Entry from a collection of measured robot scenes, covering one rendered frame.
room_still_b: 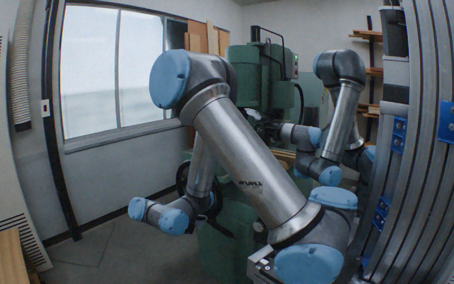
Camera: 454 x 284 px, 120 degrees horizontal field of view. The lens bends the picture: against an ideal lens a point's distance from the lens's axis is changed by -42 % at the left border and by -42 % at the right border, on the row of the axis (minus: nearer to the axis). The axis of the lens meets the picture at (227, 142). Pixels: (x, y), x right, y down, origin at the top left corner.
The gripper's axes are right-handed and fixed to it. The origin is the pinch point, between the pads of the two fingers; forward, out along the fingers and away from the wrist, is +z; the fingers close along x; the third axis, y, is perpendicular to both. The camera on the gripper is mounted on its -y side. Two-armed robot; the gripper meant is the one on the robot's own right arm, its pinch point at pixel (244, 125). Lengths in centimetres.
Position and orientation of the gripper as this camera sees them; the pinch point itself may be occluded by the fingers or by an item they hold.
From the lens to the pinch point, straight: 99.6
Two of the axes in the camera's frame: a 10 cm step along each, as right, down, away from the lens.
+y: -6.2, 1.4, -7.7
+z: -7.9, -1.6, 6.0
